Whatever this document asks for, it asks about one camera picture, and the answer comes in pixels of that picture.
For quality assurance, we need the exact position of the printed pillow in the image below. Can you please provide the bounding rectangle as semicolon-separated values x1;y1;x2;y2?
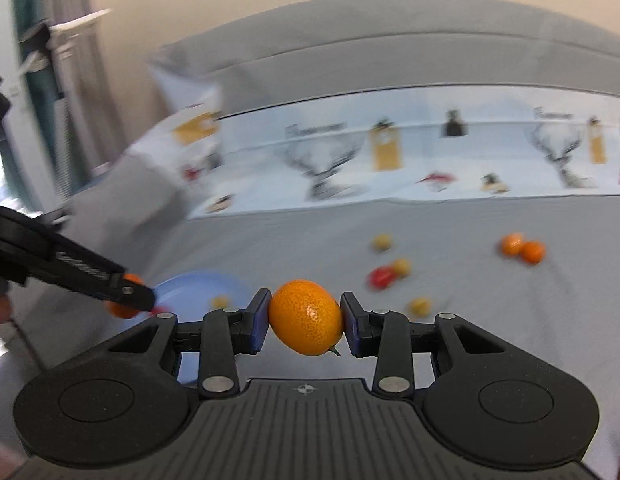
147;52;225;196

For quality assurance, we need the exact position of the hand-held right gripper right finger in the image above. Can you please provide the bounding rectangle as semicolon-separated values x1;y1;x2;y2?
340;291;510;396

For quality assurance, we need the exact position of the grey curtain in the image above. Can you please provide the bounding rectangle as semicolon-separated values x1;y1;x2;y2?
50;0;136;196

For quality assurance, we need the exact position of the plastic-wrapped orange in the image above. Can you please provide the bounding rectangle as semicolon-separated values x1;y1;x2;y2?
500;232;526;259

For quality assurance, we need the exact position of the printed bedsheet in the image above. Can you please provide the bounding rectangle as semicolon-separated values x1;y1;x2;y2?
187;82;620;221

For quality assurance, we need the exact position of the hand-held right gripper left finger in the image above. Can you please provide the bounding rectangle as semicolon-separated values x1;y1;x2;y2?
107;287;271;397

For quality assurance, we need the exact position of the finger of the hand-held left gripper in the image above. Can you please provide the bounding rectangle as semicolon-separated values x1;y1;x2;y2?
107;273;157;313

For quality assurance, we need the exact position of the white bar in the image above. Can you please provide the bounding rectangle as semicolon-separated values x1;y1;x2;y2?
20;7;113;63

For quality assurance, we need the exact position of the blue plate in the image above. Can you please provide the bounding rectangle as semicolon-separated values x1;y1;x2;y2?
149;270;253;388

